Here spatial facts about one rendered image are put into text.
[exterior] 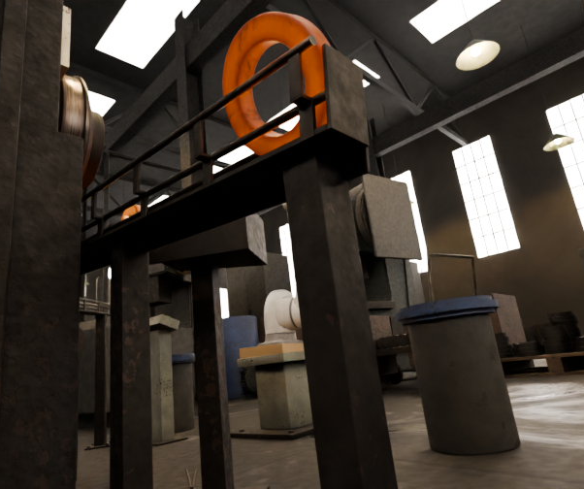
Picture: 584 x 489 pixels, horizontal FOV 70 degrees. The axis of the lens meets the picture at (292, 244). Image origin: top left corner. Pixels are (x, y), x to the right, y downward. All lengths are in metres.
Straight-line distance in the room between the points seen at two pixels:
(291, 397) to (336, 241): 1.58
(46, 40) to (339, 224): 0.93
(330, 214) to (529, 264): 12.38
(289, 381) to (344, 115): 1.64
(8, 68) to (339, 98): 0.80
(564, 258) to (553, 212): 1.21
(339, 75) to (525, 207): 12.60
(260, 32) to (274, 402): 1.73
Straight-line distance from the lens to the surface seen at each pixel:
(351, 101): 0.54
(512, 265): 12.95
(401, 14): 11.14
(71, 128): 1.47
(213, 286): 1.13
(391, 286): 6.63
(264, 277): 6.34
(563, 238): 12.71
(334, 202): 0.52
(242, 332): 4.80
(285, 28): 0.57
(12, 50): 1.17
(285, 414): 2.03
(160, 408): 2.33
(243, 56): 0.62
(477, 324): 1.38
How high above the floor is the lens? 0.30
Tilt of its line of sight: 16 degrees up
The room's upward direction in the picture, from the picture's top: 7 degrees counter-clockwise
